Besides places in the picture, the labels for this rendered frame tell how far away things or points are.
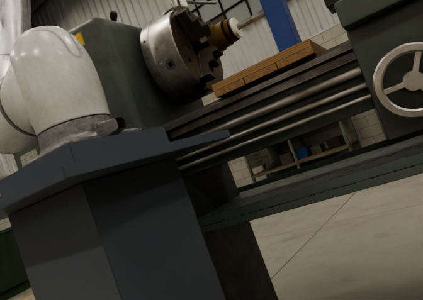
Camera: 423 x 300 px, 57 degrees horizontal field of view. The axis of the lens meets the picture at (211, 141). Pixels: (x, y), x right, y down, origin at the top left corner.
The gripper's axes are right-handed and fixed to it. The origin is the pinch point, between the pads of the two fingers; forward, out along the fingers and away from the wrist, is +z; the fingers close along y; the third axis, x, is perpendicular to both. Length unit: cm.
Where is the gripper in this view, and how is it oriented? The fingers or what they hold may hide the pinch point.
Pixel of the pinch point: (180, 0)
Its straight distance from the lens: 152.4
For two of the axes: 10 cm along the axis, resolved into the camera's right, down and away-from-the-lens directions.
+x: -7.1, 0.1, -7.1
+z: 2.5, 9.4, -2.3
